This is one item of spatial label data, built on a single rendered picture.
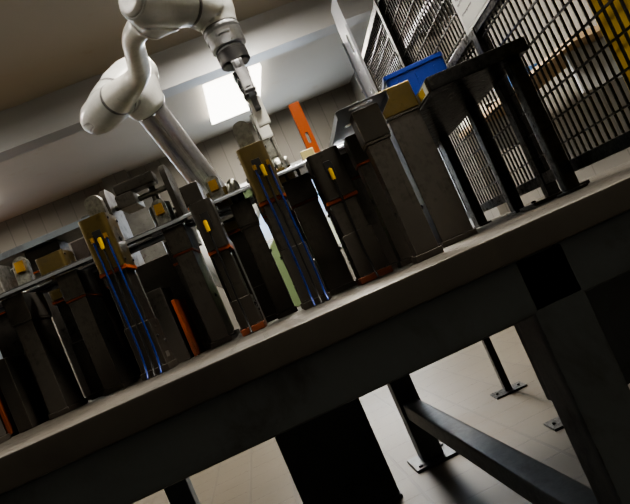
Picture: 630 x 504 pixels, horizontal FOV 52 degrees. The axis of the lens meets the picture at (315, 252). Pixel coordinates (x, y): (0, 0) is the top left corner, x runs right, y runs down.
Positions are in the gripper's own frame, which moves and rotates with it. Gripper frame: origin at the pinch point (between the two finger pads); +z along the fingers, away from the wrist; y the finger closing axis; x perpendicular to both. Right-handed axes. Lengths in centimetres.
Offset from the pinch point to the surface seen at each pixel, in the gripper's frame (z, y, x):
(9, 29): -190, -251, -111
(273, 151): 3.1, -14.5, 0.2
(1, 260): -2, -27, -80
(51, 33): -189, -276, -92
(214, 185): 5.2, -14.3, -17.4
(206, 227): 19.9, 21.3, -20.1
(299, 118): -2.2, -14.8, 10.0
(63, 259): 8, -12, -59
